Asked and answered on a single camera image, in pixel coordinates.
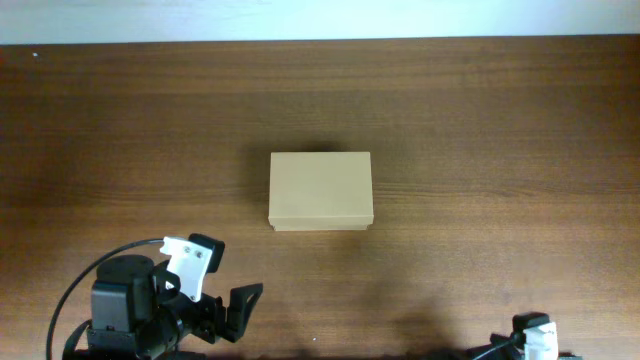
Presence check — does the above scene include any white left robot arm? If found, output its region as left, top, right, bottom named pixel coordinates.
left=62, top=255, right=263, bottom=360

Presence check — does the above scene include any brown cardboard box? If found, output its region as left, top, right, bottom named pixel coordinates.
left=268, top=152, right=374, bottom=231

